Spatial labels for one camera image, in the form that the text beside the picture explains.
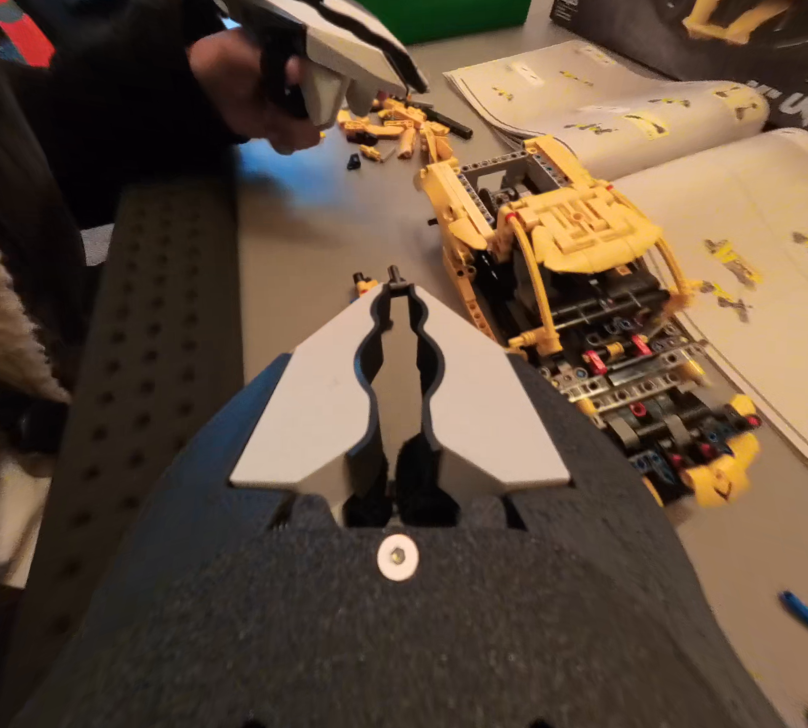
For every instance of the yellow brick car model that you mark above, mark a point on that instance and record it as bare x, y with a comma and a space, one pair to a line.
581, 261

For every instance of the small yellow black brick assembly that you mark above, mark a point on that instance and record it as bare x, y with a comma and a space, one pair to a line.
366, 287

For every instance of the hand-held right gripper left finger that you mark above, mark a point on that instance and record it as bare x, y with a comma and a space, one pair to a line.
303, 425

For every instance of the grey desk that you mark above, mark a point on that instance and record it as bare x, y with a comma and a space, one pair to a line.
316, 236

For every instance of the toy car box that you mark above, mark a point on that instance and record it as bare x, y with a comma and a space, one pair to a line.
707, 9

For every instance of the open instruction booklet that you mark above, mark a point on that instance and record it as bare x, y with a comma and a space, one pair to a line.
745, 211

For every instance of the black perforated mat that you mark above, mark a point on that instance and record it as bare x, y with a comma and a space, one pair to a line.
152, 337

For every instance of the person's left forearm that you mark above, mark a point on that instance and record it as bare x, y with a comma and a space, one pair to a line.
126, 97

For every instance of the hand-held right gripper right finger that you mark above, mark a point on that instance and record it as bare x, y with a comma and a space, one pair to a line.
499, 425

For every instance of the pile of yellow brick pieces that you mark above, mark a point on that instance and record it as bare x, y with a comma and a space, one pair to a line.
398, 129

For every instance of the fleece-lined jacket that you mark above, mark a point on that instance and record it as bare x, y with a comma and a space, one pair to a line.
32, 425

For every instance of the person's left hand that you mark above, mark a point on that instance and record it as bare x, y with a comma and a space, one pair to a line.
234, 85

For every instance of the blue connector pin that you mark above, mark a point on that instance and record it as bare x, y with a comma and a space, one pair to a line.
796, 606

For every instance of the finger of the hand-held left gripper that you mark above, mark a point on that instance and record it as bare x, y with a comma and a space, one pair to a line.
360, 41
335, 70

